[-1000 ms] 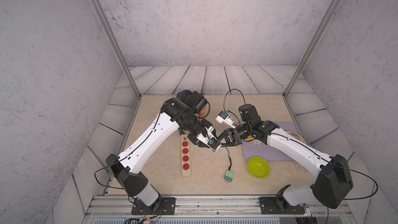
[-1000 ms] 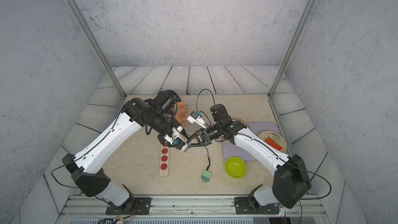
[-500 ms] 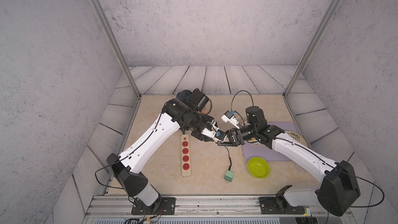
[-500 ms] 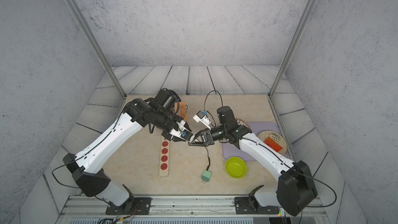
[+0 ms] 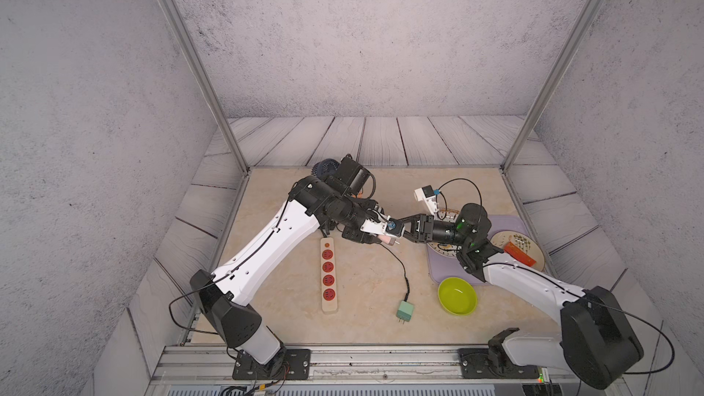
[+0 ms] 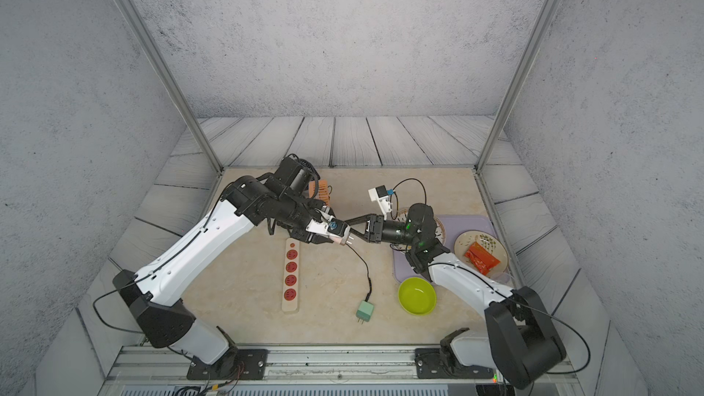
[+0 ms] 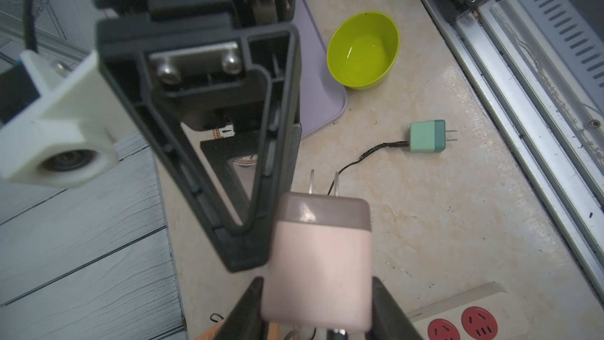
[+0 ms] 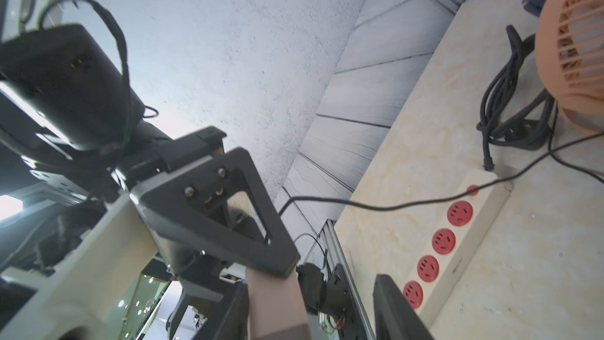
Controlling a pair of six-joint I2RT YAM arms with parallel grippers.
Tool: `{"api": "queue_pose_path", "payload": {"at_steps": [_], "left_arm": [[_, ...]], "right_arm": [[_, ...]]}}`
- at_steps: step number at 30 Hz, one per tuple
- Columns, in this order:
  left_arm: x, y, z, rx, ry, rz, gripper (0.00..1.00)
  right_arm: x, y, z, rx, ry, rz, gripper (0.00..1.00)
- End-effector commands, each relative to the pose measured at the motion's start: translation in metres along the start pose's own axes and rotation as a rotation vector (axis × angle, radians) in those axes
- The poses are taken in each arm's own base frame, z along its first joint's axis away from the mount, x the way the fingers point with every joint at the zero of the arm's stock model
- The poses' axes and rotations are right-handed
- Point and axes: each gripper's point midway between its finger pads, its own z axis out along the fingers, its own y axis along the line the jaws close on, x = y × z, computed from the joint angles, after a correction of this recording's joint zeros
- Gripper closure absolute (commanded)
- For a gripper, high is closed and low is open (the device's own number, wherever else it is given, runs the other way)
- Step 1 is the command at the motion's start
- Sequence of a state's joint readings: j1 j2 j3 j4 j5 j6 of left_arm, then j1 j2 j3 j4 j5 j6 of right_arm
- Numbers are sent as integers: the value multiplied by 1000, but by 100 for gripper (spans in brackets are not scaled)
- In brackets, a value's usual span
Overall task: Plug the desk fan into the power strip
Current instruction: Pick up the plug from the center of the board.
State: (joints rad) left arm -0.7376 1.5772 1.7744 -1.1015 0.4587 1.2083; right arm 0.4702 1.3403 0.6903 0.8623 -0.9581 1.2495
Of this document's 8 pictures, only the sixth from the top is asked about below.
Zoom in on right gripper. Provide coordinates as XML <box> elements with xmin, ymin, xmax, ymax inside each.
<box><xmin>345</xmin><ymin>216</ymin><xmax>422</xmax><ymax>250</ymax></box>

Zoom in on pink USB charger plug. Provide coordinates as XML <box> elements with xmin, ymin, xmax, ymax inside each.
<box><xmin>327</xmin><ymin>218</ymin><xmax>353</xmax><ymax>246</ymax></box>

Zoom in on white red power strip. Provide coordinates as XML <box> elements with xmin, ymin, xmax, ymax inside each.
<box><xmin>282</xmin><ymin>238</ymin><xmax>301</xmax><ymax>313</ymax></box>

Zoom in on green USB charger plug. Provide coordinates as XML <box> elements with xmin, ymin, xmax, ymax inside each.
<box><xmin>356</xmin><ymin>300</ymin><xmax>374</xmax><ymax>324</ymax></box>

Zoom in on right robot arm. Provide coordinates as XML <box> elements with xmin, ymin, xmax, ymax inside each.
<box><xmin>344</xmin><ymin>203</ymin><xmax>568</xmax><ymax>389</ymax></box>

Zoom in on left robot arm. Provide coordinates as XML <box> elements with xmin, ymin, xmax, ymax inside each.
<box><xmin>114</xmin><ymin>173</ymin><xmax>350</xmax><ymax>366</ymax></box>

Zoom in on orange desk fan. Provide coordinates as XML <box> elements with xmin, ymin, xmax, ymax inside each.
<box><xmin>308</xmin><ymin>180</ymin><xmax>331</xmax><ymax>205</ymax></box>

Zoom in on dark blue desk fan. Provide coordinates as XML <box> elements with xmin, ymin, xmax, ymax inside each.
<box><xmin>274</xmin><ymin>153</ymin><xmax>320</xmax><ymax>194</ymax></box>

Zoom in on patterned plate with brown rim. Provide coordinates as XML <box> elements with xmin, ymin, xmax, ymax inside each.
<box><xmin>397</xmin><ymin>208</ymin><xmax>447</xmax><ymax>244</ymax></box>

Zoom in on lime green bowl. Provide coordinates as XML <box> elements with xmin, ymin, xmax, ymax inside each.
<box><xmin>398</xmin><ymin>277</ymin><xmax>437</xmax><ymax>316</ymax></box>

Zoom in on lavender tray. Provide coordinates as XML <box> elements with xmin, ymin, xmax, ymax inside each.
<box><xmin>392</xmin><ymin>214</ymin><xmax>497</xmax><ymax>283</ymax></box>

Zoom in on red snack packet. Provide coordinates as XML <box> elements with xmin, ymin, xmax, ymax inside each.
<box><xmin>465</xmin><ymin>242</ymin><xmax>502</xmax><ymax>276</ymax></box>

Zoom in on floral plate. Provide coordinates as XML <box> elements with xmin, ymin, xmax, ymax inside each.
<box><xmin>454</xmin><ymin>231</ymin><xmax>509</xmax><ymax>280</ymax></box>

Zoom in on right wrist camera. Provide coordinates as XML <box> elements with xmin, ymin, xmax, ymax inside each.
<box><xmin>368</xmin><ymin>185</ymin><xmax>393</xmax><ymax>220</ymax></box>

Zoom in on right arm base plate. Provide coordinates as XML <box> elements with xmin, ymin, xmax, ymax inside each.
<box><xmin>414</xmin><ymin>348</ymin><xmax>495</xmax><ymax>381</ymax></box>

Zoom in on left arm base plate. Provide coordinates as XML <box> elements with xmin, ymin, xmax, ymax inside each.
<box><xmin>186</xmin><ymin>348</ymin><xmax>269</xmax><ymax>381</ymax></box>

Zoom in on aluminium mounting rail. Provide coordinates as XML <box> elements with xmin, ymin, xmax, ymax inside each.
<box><xmin>100</xmin><ymin>345</ymin><xmax>596</xmax><ymax>395</ymax></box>

